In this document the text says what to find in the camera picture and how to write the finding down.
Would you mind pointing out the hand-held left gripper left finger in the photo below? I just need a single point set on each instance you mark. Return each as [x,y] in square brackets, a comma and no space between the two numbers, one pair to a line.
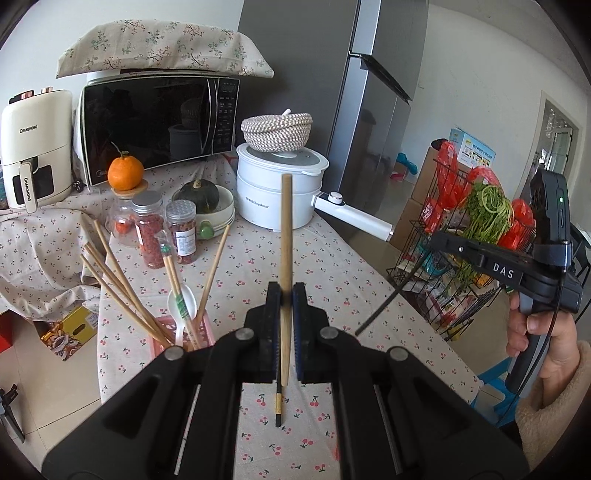
[272,323]

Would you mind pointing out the cream air fryer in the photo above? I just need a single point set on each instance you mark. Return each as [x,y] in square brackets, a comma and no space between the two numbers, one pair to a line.
[41,134]

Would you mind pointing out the black microwave oven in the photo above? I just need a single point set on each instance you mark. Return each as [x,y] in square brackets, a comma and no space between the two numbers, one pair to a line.
[152,124]

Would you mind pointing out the dark green pumpkin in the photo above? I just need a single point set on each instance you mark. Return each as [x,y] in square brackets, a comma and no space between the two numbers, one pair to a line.
[196,196]

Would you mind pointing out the bunch of green vegetables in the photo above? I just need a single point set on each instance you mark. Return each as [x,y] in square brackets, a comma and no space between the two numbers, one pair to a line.
[489,212]

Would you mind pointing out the orange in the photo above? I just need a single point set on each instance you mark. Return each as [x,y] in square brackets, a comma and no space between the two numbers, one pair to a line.
[125,173]

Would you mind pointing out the black tripod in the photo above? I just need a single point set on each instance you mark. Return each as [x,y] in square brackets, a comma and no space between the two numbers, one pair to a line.
[10,410]

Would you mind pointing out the jar of dried snacks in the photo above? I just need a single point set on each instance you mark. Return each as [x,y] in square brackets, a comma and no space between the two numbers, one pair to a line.
[184,240]

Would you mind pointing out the small green plastic object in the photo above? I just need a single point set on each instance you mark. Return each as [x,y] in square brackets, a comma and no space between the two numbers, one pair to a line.
[206,229]

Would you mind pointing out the green-printed wooden chopstick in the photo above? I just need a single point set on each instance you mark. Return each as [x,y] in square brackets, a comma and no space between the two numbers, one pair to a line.
[176,276]
[171,277]

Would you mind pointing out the glass jar with wooden lid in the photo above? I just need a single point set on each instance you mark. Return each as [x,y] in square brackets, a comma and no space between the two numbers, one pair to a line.
[121,214]

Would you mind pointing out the red plastic bag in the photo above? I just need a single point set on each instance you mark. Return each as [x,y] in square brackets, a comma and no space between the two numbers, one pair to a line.
[482,175]
[519,226]
[448,166]

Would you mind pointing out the person's right forearm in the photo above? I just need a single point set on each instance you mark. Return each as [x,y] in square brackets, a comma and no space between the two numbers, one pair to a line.
[554,415]

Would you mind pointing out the cherry print tablecloth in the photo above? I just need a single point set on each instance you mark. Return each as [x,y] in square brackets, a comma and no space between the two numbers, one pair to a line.
[258,258]

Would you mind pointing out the grey refrigerator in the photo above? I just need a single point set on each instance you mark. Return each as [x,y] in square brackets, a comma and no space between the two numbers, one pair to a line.
[369,92]

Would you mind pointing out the colourful printed box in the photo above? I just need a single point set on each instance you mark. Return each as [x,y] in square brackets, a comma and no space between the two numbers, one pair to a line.
[69,332]

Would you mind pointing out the white plastic spoon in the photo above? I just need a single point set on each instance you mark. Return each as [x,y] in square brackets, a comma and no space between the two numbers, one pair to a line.
[178,300]

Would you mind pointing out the white bowl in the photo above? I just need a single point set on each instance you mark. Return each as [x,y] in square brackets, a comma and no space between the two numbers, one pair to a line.
[224,212]

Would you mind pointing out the blue printed box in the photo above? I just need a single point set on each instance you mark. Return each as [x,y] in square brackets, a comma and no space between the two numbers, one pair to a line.
[475,147]

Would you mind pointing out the teal toy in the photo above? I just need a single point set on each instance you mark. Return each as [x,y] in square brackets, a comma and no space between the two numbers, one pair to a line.
[408,162]

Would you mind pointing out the black chair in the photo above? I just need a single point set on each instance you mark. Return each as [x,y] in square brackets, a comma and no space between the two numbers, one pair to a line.
[581,249]

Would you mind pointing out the jar of red berries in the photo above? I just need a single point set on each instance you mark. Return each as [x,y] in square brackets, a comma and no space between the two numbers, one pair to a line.
[150,240]

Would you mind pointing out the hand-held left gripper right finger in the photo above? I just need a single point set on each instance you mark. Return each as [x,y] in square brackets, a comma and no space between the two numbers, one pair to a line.
[300,332]

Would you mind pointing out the glass door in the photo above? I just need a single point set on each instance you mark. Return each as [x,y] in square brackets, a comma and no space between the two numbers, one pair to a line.
[561,134]

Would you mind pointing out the blue plastic stool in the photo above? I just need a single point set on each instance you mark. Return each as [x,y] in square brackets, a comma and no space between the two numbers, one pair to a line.
[494,374]

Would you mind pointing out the pink plastic utensil basket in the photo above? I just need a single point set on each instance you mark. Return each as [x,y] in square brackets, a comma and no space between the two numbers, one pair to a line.
[205,330]

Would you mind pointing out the red box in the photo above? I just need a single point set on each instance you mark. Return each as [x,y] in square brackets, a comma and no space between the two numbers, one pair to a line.
[5,342]

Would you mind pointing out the white electric cooking pot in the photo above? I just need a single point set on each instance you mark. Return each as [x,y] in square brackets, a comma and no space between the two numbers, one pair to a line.
[263,194]

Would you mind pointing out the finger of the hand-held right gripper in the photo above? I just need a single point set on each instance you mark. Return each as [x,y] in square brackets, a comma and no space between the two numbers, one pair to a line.
[457,249]

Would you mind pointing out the person's right hand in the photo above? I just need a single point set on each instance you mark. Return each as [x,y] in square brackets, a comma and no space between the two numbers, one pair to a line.
[558,341]

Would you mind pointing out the thick wooden chopstick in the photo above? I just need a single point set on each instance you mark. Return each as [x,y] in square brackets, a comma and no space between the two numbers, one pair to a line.
[286,221]

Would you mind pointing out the black power plug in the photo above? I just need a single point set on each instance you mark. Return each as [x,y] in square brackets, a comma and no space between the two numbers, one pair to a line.
[78,185]

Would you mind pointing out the cardboard box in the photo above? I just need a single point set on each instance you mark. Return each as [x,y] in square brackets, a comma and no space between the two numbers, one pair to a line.
[411,217]

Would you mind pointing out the red snack packet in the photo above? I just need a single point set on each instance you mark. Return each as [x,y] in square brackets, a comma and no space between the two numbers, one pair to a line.
[434,214]

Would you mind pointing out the floral cloth cover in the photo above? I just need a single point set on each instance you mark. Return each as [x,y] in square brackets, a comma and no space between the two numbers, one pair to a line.
[161,46]

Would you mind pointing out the draped cherry print cloth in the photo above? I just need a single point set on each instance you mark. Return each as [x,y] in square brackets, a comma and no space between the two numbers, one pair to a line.
[46,258]

